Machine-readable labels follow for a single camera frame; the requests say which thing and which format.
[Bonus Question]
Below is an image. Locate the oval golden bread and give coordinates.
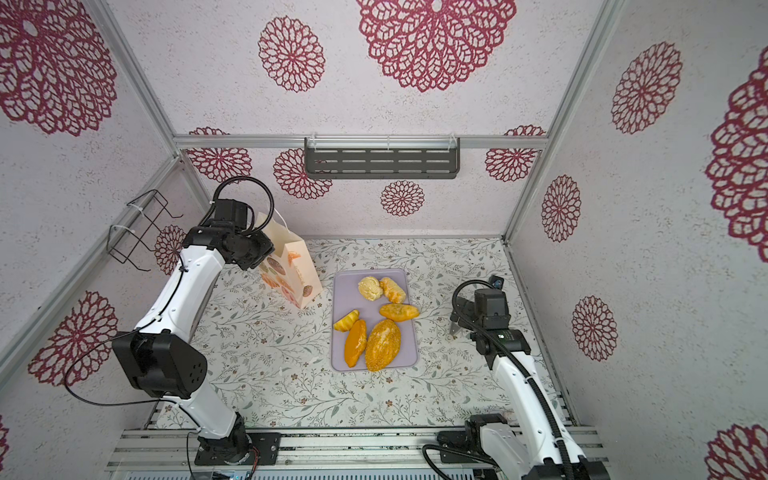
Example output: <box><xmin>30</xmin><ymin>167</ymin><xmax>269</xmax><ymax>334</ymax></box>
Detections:
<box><xmin>379</xmin><ymin>303</ymin><xmax>420</xmax><ymax>322</ymax></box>

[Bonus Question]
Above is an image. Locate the orange elongated bread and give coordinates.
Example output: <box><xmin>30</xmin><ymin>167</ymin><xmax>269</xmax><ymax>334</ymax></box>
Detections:
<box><xmin>343</xmin><ymin>319</ymin><xmax>367</xmax><ymax>368</ymax></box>

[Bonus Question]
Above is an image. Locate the small yellow croissant piece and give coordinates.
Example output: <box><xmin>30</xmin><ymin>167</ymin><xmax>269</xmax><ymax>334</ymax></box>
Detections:
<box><xmin>333</xmin><ymin>309</ymin><xmax>360</xmax><ymax>332</ymax></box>

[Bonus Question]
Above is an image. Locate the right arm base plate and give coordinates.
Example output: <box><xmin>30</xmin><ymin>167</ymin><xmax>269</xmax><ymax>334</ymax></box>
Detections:
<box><xmin>436</xmin><ymin>413</ymin><xmax>508</xmax><ymax>466</ymax></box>

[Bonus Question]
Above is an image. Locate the floral table mat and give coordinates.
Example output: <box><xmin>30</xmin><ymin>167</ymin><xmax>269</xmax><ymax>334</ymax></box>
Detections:
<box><xmin>193</xmin><ymin>238</ymin><xmax>535</xmax><ymax>428</ymax></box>

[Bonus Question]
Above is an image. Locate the round pale bread bun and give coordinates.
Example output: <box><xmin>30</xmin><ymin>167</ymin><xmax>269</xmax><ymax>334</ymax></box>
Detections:
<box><xmin>358</xmin><ymin>276</ymin><xmax>383</xmax><ymax>301</ymax></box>

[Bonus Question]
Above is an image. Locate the printed paper bag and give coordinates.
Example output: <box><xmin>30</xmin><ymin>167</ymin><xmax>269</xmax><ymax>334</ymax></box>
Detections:
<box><xmin>259</xmin><ymin>211</ymin><xmax>323</xmax><ymax>309</ymax></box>

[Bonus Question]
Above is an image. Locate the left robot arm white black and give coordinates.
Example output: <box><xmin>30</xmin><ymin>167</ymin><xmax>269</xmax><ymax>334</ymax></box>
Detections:
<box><xmin>112</xmin><ymin>199</ymin><xmax>274</xmax><ymax>455</ymax></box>

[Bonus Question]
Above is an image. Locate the lavender tray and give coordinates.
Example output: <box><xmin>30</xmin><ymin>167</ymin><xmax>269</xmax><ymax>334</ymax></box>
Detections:
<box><xmin>330</xmin><ymin>268</ymin><xmax>419</xmax><ymax>373</ymax></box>

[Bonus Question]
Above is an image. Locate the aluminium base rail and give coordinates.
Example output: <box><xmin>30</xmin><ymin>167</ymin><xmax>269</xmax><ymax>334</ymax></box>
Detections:
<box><xmin>106</xmin><ymin>427</ymin><xmax>610</xmax><ymax>472</ymax></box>

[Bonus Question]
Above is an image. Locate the grey wall shelf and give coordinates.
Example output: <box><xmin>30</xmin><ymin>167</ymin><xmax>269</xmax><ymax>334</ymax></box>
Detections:
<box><xmin>304</xmin><ymin>137</ymin><xmax>461</xmax><ymax>180</ymax></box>

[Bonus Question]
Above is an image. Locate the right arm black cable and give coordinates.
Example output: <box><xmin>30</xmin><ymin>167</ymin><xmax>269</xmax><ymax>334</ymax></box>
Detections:
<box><xmin>451</xmin><ymin>278</ymin><xmax>577</xmax><ymax>480</ymax></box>

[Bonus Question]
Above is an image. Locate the large sesame bread loaf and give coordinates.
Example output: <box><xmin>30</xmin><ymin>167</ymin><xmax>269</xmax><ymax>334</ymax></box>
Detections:
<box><xmin>365</xmin><ymin>319</ymin><xmax>401</xmax><ymax>372</ymax></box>

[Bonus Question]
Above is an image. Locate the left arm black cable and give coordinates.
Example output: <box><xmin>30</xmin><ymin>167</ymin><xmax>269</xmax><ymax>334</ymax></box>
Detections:
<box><xmin>62</xmin><ymin>263</ymin><xmax>187</xmax><ymax>408</ymax></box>

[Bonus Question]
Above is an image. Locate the black wire wall rack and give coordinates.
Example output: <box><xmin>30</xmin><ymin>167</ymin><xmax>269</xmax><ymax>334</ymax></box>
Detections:
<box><xmin>104</xmin><ymin>189</ymin><xmax>181</xmax><ymax>273</ymax></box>

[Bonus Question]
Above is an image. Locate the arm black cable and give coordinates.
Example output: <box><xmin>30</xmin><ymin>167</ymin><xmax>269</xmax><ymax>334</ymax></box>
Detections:
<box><xmin>62</xmin><ymin>263</ymin><xmax>187</xmax><ymax>408</ymax></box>
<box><xmin>451</xmin><ymin>278</ymin><xmax>577</xmax><ymax>480</ymax></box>

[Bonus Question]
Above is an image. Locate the flaky yellow pastry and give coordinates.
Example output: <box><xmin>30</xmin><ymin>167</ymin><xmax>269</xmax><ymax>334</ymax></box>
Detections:
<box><xmin>379</xmin><ymin>277</ymin><xmax>407</xmax><ymax>304</ymax></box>

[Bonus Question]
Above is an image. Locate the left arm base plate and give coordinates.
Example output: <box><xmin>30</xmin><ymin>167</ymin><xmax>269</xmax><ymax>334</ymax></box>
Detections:
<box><xmin>193</xmin><ymin>432</ymin><xmax>282</xmax><ymax>466</ymax></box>

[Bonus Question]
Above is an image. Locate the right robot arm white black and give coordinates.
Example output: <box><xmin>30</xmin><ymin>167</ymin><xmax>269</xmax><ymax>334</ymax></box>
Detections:
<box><xmin>451</xmin><ymin>279</ymin><xmax>610</xmax><ymax>479</ymax></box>

